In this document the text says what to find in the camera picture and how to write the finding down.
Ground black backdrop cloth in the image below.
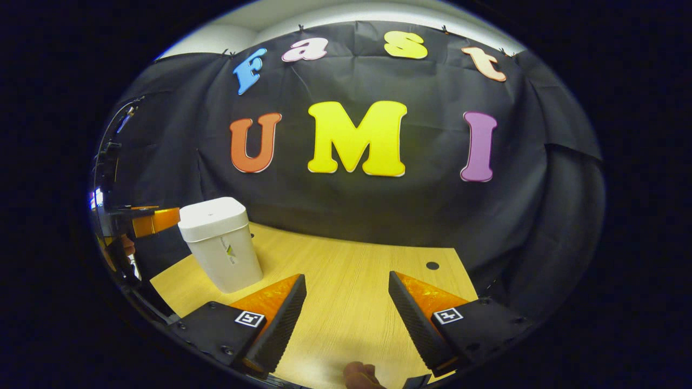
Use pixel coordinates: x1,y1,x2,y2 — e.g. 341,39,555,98
92,21,606,325

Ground wooden desktop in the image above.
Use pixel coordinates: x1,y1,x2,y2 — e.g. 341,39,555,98
149,222,479,389

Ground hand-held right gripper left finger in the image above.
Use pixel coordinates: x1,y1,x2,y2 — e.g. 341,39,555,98
172,273,308,378

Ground white desktop garbage bin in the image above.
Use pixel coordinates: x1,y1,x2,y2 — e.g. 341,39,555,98
178,197,264,294

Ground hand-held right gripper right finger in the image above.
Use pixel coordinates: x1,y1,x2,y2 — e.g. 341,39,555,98
388,271,533,378

